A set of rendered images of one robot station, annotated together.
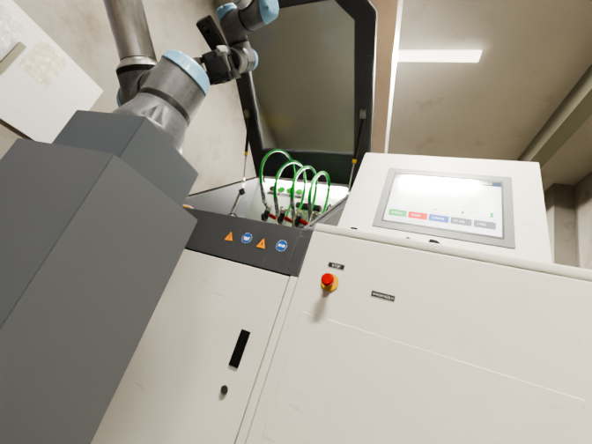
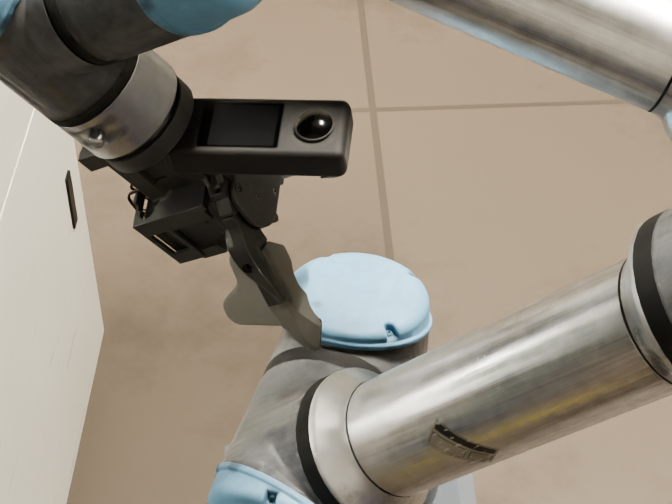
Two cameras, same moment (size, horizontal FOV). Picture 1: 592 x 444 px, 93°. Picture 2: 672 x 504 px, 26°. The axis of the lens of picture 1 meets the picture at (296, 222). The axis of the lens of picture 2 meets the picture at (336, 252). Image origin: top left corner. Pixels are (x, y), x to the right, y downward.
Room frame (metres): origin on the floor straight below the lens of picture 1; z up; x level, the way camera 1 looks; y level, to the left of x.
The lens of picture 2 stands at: (0.88, 1.09, 1.92)
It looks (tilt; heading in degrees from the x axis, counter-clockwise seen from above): 43 degrees down; 247
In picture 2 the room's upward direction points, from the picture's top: straight up
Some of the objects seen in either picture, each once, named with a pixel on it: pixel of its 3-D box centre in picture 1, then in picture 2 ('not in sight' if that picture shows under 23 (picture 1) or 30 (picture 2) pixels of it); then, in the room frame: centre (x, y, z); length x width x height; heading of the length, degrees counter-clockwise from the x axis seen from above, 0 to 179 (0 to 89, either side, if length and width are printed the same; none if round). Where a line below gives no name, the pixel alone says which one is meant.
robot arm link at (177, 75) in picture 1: (176, 88); (353, 348); (0.55, 0.37, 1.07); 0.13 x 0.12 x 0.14; 50
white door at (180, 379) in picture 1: (163, 356); not in sight; (1.01, 0.25, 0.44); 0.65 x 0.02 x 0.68; 64
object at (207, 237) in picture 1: (220, 235); not in sight; (1.03, 0.25, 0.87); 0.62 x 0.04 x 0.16; 64
